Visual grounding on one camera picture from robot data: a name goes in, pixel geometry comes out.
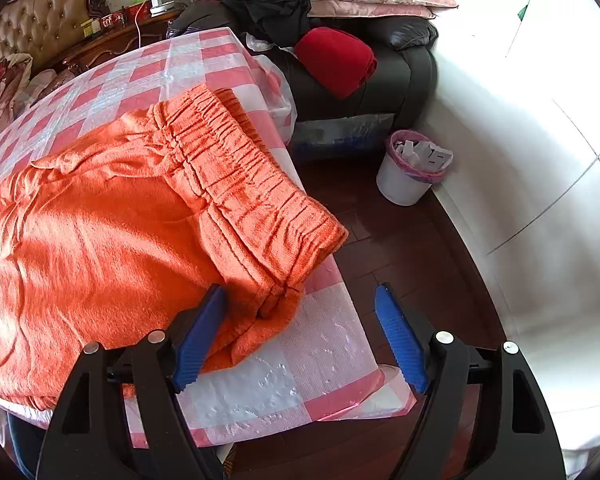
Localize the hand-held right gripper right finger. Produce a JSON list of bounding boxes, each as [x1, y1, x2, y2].
[[374, 282, 567, 480]]

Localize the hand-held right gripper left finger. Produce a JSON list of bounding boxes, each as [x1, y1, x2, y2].
[[36, 284, 228, 480]]

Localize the orange pants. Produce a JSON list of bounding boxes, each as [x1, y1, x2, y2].
[[0, 84, 350, 411]]

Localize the white trash bin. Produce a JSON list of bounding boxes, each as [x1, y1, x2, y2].
[[376, 130, 455, 207]]

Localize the white cardboard box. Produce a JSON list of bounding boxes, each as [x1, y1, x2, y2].
[[414, 142, 454, 172]]

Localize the clear plastic package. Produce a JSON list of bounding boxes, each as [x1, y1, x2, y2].
[[292, 112, 396, 161]]

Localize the black leather armchair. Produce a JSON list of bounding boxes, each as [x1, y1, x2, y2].
[[172, 0, 440, 133]]

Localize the pink checkered tablecloth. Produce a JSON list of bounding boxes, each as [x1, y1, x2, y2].
[[0, 26, 418, 448]]

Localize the red folded cloth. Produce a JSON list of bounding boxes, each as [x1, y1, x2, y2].
[[294, 27, 379, 101]]

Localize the white cloth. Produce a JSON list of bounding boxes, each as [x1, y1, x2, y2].
[[245, 32, 281, 53]]

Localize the wooden nightstand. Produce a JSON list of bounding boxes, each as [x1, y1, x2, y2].
[[45, 2, 188, 73]]

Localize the dark purple garment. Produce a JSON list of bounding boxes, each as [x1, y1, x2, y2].
[[172, 10, 231, 38]]

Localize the pink floral quilt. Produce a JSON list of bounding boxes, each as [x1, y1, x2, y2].
[[0, 52, 73, 146]]

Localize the flat pink floral pillow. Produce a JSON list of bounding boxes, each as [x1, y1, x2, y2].
[[307, 0, 438, 21]]

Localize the black clothes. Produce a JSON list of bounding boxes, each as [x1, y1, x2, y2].
[[221, 0, 313, 46]]

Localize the tufted brown headboard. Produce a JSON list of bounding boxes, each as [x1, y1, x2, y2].
[[0, 0, 112, 73]]

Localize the white cable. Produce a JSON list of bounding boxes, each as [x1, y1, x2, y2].
[[134, 2, 156, 53]]

